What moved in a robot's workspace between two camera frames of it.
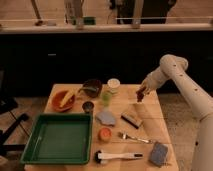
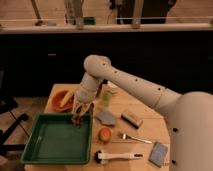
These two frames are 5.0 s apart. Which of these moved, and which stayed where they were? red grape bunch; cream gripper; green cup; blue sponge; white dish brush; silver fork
Moved: red grape bunch; cream gripper
Stayed: blue sponge; silver fork; white dish brush; green cup
